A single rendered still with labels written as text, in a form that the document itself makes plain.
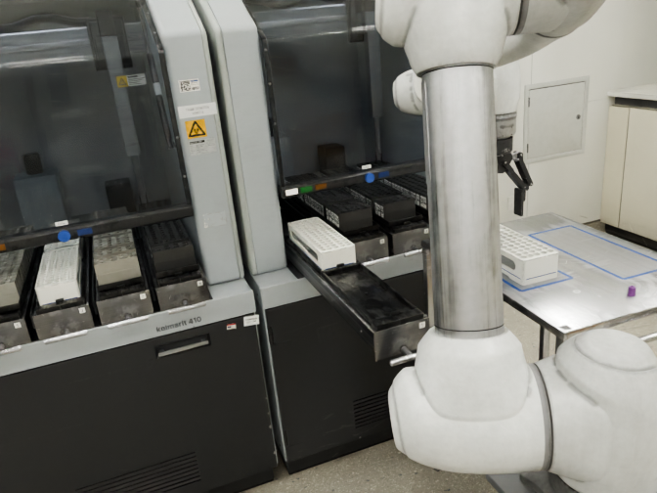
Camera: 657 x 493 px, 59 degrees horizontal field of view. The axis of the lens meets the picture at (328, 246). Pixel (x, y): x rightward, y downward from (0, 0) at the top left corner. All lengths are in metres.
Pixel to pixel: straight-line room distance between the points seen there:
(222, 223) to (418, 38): 0.99
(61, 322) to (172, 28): 0.80
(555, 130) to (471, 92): 2.85
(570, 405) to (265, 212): 1.09
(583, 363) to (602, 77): 3.09
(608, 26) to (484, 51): 3.02
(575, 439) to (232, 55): 1.21
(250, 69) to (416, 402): 1.06
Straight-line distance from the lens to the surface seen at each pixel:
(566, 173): 3.80
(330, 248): 1.55
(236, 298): 1.67
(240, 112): 1.64
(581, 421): 0.88
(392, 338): 1.27
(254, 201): 1.69
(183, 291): 1.63
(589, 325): 1.27
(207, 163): 1.64
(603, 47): 3.83
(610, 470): 0.94
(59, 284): 1.65
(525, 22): 0.88
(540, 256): 1.41
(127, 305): 1.63
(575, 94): 3.73
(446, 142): 0.82
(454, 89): 0.83
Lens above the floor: 1.42
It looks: 21 degrees down
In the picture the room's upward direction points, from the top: 6 degrees counter-clockwise
